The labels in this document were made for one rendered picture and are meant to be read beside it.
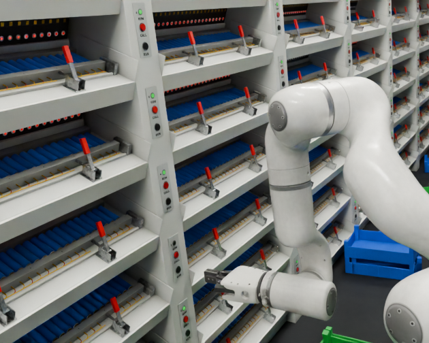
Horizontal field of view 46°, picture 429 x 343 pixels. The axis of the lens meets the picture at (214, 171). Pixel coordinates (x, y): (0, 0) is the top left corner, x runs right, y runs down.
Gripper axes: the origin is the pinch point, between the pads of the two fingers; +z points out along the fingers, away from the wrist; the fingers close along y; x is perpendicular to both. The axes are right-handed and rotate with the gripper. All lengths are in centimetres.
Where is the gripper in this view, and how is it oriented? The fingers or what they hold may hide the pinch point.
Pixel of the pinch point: (212, 276)
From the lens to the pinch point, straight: 129.8
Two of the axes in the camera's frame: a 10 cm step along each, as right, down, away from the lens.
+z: -8.3, -0.6, 5.6
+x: -1.1, -9.6, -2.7
